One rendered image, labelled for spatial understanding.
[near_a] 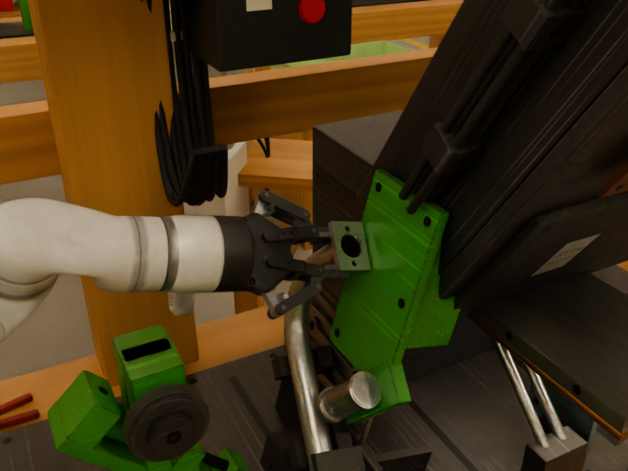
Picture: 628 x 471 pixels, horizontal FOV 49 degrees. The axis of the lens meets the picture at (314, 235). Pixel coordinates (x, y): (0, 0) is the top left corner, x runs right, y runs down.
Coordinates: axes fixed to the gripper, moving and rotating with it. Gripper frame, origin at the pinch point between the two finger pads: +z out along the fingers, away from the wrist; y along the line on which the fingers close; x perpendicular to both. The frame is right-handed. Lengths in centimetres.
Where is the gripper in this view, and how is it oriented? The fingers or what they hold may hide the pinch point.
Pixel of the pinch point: (332, 253)
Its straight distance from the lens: 74.3
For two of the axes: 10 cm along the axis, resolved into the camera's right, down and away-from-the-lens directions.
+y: -1.6, -9.4, 2.9
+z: 8.6, 0.1, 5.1
